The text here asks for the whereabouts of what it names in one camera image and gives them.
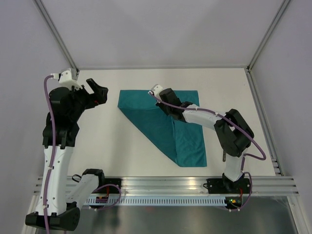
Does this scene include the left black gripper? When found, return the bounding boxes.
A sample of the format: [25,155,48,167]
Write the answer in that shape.
[69,78,108,120]

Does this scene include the teal cloth napkin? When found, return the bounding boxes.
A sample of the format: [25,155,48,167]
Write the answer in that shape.
[117,90,207,167]

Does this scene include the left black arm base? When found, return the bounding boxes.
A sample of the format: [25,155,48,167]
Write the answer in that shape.
[104,178,122,194]

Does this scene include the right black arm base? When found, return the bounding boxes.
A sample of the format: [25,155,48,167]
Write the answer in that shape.
[203,178,251,195]

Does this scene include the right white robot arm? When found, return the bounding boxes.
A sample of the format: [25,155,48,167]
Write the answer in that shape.
[151,85,254,194]

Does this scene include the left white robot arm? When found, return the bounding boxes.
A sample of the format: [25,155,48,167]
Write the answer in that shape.
[25,78,108,232]

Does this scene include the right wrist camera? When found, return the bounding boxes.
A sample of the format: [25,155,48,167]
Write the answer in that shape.
[148,84,164,99]

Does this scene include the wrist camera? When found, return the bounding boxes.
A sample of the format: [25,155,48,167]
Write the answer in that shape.
[51,68,82,91]
[148,84,164,99]

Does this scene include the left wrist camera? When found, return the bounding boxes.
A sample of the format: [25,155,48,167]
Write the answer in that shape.
[51,68,82,91]

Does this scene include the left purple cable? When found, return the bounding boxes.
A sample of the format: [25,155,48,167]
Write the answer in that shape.
[43,74,59,231]

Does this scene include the left aluminium frame post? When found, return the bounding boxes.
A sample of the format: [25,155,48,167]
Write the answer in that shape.
[33,0,79,72]

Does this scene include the aluminium frame post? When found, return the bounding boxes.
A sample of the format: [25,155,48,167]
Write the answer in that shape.
[33,0,79,72]
[246,0,292,73]

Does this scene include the aluminium mounting rail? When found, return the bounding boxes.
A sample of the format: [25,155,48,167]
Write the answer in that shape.
[34,176,300,195]

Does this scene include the white slotted cable duct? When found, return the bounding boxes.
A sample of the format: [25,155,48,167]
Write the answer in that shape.
[86,196,226,206]

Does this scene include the right aluminium frame post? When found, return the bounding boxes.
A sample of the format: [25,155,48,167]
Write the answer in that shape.
[246,0,292,73]

